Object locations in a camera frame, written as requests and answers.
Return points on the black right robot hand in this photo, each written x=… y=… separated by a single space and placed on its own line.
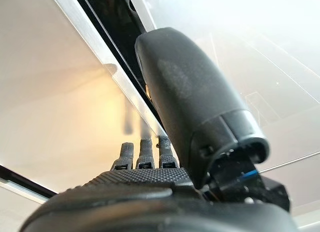
x=190 y=92

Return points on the fridge drawer with white bin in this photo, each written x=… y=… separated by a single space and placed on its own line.
x=50 y=92

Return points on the stainless steel fridge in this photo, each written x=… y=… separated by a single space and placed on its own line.
x=117 y=40

